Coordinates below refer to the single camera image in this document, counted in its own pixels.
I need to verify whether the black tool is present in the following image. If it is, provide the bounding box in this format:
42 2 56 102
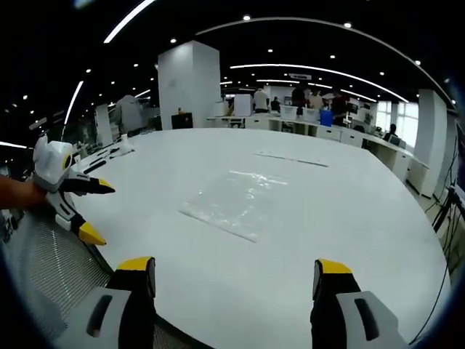
82 145 121 175

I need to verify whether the crumpled white plastic bag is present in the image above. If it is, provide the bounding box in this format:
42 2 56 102
118 135 136 154

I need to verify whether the clear resealable plastic bag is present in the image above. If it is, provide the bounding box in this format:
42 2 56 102
177 169 291 244

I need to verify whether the white square pillar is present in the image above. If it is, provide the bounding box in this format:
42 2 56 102
157 39 222 131
413 88 448 199

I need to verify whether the grey mesh chair back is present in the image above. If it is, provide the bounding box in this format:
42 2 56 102
6 212 114 342

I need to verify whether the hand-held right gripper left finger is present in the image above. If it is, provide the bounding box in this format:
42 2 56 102
54 256 157 349

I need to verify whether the black cabinet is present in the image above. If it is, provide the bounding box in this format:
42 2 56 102
171 112 194 131

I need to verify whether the black tripod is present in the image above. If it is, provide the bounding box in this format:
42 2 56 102
431 184 465 236

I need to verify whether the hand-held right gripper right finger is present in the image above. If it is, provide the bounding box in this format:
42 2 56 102
310 258 408 349

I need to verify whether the white storage crate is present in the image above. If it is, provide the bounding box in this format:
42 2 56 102
278 105 321 123

